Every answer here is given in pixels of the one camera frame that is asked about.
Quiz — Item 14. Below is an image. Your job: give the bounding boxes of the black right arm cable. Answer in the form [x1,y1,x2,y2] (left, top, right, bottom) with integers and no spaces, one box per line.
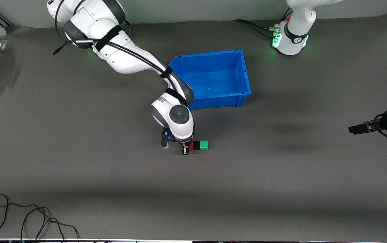
[53,0,180,98]

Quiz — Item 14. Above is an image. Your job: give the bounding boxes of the loose black cable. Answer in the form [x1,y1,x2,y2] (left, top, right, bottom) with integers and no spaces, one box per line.
[0,194,81,242]

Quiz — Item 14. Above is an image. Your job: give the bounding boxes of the blue plastic storage bin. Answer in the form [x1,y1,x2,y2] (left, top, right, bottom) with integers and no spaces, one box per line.
[168,49,251,109]

